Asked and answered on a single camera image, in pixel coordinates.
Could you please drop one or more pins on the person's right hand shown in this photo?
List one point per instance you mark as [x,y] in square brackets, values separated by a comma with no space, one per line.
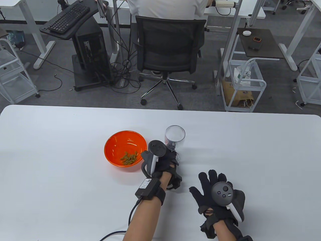
[204,195]

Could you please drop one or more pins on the small black box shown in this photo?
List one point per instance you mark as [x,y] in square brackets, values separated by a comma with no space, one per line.
[255,46]

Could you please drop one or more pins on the black labelled wrist box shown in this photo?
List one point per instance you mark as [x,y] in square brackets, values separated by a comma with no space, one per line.
[148,188]

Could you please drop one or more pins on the person's left hand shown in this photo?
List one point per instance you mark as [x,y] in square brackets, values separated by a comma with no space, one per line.
[165,163]

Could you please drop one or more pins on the brown paper bag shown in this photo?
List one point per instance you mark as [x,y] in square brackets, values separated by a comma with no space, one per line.
[238,95]

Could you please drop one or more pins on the person's right forearm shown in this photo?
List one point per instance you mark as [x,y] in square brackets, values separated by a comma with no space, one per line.
[225,231]

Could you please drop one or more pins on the dark brown side table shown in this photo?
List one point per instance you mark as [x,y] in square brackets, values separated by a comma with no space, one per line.
[265,45]

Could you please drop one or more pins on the white desk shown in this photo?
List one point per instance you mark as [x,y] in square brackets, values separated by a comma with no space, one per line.
[27,17]
[301,30]
[225,13]

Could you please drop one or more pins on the black and white left controller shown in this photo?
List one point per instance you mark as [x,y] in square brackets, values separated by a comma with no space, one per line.
[156,148]

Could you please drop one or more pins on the black and white controller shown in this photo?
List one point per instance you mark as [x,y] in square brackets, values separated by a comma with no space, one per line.
[222,193]
[156,148]

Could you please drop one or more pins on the black rolling computer stand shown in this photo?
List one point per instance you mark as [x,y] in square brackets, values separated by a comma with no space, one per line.
[87,20]

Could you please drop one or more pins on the black mesh office chair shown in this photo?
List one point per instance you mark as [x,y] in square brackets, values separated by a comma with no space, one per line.
[170,42]

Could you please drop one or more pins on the small orange device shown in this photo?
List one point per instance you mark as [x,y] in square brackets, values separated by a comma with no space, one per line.
[256,39]

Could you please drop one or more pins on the teal bag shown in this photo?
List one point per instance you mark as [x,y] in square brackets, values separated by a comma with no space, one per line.
[15,37]

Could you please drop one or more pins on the orange bowl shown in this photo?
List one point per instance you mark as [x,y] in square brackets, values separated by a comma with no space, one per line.
[117,140]

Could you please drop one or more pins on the pile of raisins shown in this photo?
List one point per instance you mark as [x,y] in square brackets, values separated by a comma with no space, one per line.
[129,158]

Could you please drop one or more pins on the black and white right controller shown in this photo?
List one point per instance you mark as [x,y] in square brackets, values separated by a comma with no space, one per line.
[222,193]

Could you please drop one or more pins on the white round puck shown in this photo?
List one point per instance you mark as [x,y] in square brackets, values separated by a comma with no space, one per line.
[247,33]

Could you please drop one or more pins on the white box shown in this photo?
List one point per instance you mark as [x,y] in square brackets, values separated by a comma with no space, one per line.
[240,75]

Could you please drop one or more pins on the aluminium frame post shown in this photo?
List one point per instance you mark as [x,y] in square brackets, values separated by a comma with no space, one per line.
[230,32]

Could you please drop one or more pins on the clear wine glass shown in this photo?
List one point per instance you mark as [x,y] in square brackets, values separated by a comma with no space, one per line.
[175,134]

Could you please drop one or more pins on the black keyboard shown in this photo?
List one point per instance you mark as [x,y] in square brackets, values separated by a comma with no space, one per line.
[67,18]

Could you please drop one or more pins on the black computer tower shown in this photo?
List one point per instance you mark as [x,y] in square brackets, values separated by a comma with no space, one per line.
[90,50]

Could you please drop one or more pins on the beige ribbed tube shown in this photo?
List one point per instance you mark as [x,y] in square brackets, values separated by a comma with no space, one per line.
[225,4]

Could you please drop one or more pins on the person's left forearm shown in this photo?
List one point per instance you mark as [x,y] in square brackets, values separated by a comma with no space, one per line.
[145,216]

